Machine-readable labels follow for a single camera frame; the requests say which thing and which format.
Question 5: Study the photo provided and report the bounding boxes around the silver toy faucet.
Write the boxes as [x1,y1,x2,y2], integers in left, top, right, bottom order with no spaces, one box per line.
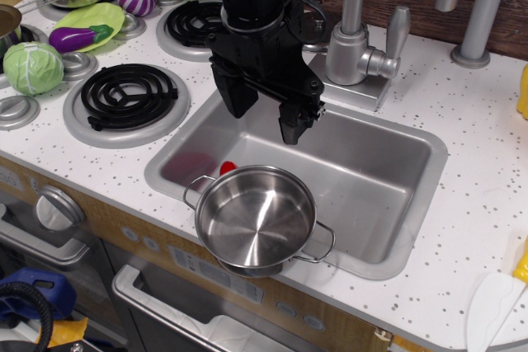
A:
[309,0,458,111]

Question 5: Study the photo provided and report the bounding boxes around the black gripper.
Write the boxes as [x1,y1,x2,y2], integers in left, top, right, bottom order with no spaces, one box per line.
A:
[206,0,323,145]

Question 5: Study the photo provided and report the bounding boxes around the rear black burner coil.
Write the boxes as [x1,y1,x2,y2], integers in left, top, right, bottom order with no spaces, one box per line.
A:
[165,0,224,48]

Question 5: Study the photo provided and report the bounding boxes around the blue clamp with black cable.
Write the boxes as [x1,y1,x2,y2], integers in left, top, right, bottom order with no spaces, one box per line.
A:
[0,267,78,352]

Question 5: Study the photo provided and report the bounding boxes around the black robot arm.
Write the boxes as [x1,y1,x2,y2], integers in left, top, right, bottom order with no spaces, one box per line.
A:
[205,0,324,145]

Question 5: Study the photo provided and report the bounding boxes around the front black burner coil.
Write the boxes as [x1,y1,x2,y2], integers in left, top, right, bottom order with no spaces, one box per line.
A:
[81,63,181,131]

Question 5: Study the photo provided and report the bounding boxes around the grey dishwasher door handle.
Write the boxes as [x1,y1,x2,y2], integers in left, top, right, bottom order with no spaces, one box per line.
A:
[111,264,331,352]

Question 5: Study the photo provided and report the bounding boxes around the small stainless steel pot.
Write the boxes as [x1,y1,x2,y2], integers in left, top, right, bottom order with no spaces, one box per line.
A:
[189,165,334,278]

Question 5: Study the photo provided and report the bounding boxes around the grey oven door handle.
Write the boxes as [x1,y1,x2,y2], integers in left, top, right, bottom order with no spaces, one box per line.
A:
[1,204,92,268]

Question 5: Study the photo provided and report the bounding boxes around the white toy knife blade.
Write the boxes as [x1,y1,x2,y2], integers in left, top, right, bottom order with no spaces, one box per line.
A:
[466,273,527,351]

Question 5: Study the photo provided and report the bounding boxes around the steel pot at left edge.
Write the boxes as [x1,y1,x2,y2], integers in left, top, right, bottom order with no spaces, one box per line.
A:
[0,4,22,56]

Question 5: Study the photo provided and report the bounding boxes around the purple toy eggplant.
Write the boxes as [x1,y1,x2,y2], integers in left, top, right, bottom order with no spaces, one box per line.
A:
[49,25,114,54]

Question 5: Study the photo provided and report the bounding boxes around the red toy in sink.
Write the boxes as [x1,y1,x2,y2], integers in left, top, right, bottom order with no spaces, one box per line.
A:
[219,161,238,176]

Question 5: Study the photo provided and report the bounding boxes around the grey post with base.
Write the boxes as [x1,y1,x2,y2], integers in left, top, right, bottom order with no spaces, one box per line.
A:
[450,0,501,69]

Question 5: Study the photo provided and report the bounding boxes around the silver stove knob middle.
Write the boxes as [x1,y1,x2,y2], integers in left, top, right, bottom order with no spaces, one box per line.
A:
[62,52,98,82]

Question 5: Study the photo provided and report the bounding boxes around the silver stove knob front-left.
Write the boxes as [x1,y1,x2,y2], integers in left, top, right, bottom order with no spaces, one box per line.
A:
[1,96,40,131]

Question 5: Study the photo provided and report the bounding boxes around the green toy cabbage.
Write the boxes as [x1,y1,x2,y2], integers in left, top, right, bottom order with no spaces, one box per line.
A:
[2,41,64,96]

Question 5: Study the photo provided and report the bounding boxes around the black burner coil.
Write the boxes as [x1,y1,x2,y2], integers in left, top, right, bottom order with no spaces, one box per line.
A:
[165,0,224,48]
[81,63,181,131]

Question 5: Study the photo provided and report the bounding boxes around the yellow toy at right edge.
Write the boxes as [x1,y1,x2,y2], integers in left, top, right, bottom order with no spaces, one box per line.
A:
[511,63,528,288]

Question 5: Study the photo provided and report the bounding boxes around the silver oven dial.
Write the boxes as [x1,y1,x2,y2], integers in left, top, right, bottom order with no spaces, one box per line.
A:
[34,185,86,232]

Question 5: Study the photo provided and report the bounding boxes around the silver toy sink basin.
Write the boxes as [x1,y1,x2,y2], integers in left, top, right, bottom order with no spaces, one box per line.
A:
[145,93,448,280]

